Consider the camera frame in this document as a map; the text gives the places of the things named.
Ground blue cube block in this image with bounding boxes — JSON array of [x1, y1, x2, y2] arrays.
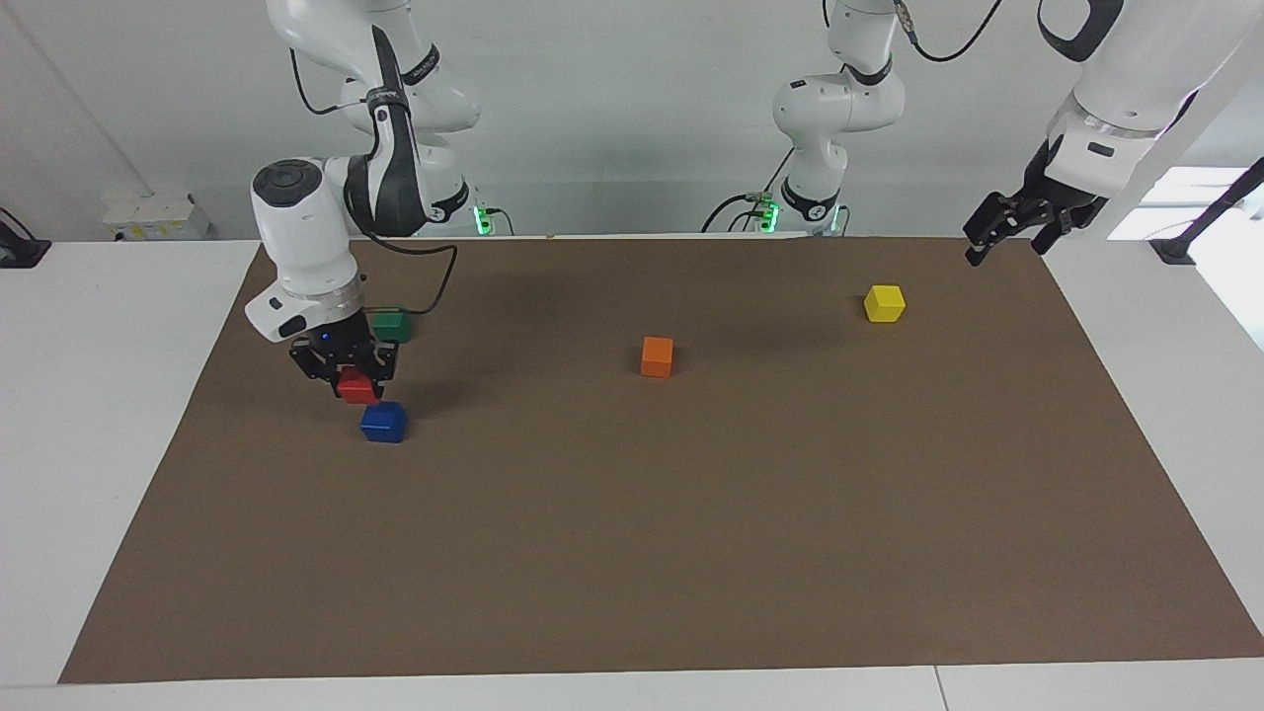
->
[[359, 399, 408, 443]]

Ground brown paper table mat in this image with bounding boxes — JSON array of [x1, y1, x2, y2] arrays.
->
[[57, 235, 1264, 684]]

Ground black clamp stand with pole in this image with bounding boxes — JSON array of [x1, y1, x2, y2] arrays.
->
[[1150, 158, 1264, 266]]

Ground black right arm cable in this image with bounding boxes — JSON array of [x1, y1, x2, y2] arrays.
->
[[289, 44, 458, 319]]

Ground white cardboard box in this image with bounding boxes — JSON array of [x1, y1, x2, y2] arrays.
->
[[102, 191, 213, 241]]

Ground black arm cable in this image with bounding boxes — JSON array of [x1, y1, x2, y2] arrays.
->
[[894, 0, 1008, 66], [289, 44, 458, 319]]

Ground black table clamp mount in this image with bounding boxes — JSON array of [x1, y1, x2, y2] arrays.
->
[[0, 207, 52, 269]]

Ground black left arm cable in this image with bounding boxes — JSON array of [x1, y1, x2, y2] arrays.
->
[[894, 0, 1008, 66]]

